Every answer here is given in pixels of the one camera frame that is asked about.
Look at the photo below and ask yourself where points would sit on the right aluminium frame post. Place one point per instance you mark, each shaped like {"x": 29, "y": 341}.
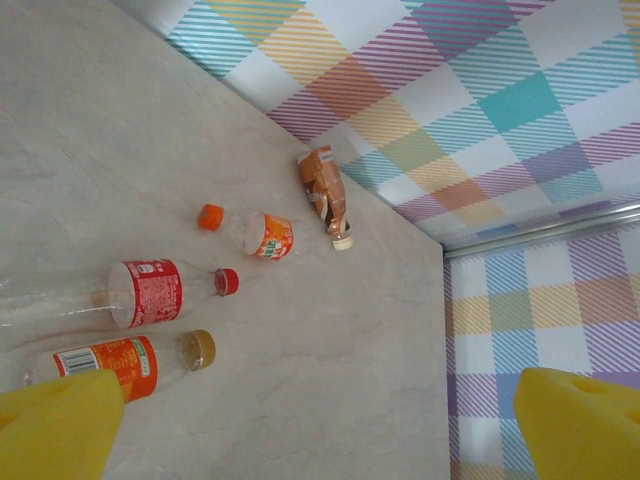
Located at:
{"x": 550, "y": 231}

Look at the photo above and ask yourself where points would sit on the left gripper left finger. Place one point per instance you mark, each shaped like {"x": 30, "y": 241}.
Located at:
{"x": 55, "y": 430}

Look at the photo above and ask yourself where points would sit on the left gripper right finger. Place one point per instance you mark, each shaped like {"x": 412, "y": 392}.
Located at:
{"x": 585, "y": 430}

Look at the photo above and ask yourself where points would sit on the orange label bottle brown cap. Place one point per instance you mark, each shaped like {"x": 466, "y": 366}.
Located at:
{"x": 135, "y": 360}

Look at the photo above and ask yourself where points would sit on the red label clear bottle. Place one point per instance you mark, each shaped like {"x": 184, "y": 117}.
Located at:
{"x": 155, "y": 292}

